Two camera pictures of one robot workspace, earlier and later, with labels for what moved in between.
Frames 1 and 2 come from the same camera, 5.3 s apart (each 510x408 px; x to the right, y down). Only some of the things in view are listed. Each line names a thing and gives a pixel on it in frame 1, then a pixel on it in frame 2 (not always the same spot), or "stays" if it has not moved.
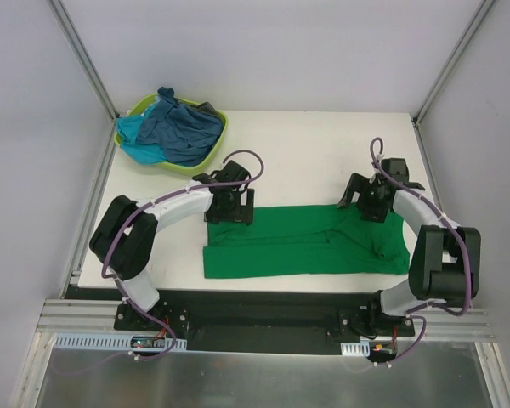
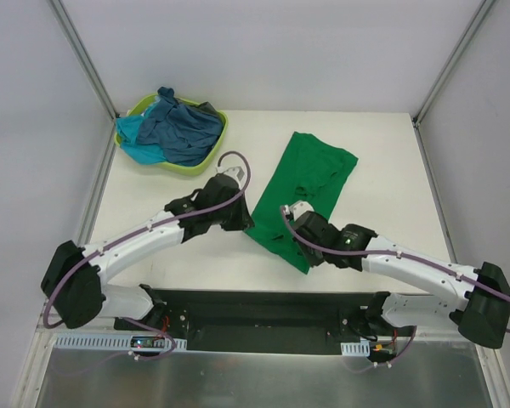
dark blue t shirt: (185, 133) stays
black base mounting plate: (256, 321) stays
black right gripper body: (369, 208) -> (308, 249)
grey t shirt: (207, 108) stays
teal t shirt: (128, 127) stays
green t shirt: (303, 240) -> (311, 171)
